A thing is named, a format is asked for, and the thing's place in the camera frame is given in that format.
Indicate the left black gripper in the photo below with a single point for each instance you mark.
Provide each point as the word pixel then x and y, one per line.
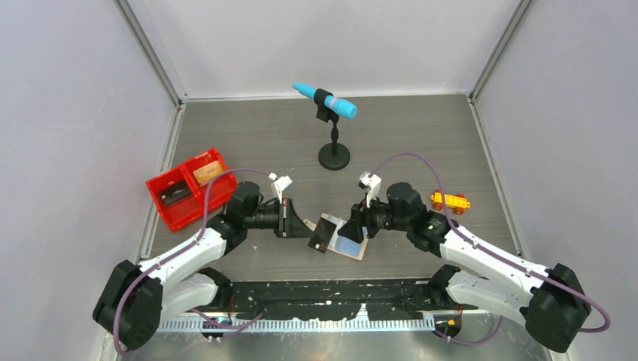
pixel 288 223

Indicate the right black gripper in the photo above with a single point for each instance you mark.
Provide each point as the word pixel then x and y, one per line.
pixel 353 229

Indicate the beige card holder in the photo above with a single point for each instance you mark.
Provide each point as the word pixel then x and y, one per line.
pixel 342 245

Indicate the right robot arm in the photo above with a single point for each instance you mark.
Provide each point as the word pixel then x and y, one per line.
pixel 545 301

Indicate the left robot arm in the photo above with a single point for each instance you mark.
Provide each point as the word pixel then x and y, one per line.
pixel 137 298

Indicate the tan card case in bin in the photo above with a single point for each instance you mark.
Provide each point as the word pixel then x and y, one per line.
pixel 206 172

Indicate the black card case in bin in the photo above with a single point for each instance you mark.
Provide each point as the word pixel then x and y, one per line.
pixel 174 193

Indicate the black microphone stand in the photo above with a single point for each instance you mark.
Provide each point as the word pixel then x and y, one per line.
pixel 334 156

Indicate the yellow toy brick car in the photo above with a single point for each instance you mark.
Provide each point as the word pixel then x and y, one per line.
pixel 457 203

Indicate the red two-compartment bin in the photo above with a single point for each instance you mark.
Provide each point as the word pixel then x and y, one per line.
pixel 186 211

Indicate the blue toy microphone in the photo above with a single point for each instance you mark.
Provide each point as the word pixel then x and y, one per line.
pixel 329 107

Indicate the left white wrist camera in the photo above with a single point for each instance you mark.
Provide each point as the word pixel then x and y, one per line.
pixel 278 185

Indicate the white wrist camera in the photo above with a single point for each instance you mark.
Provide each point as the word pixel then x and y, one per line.
pixel 371 185
pixel 278 185

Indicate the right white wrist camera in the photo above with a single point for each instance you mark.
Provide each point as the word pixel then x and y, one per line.
pixel 371 185

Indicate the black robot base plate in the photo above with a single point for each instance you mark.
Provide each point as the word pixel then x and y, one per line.
pixel 383 299

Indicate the ribbed metal front rail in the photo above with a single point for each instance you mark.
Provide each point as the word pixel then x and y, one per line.
pixel 358 324

